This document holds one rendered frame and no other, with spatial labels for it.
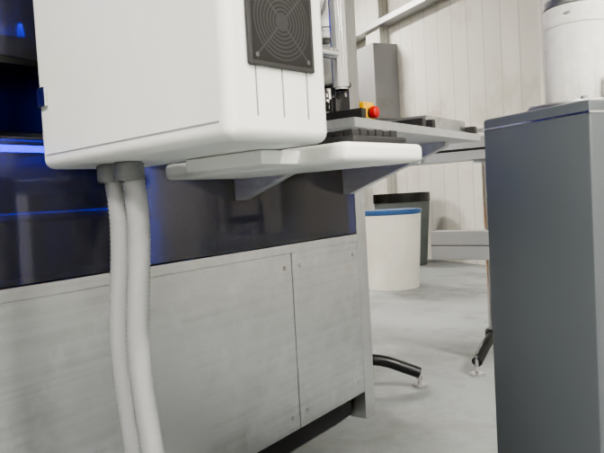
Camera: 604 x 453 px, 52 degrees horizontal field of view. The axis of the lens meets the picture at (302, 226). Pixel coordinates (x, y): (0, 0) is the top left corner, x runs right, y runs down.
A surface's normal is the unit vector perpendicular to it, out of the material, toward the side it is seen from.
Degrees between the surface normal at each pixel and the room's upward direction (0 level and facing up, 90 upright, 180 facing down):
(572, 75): 90
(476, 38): 90
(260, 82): 90
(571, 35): 90
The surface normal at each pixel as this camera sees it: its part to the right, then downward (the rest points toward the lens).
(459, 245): -0.58, 0.07
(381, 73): 0.41, 0.02
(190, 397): 0.81, -0.02
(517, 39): -0.91, 0.07
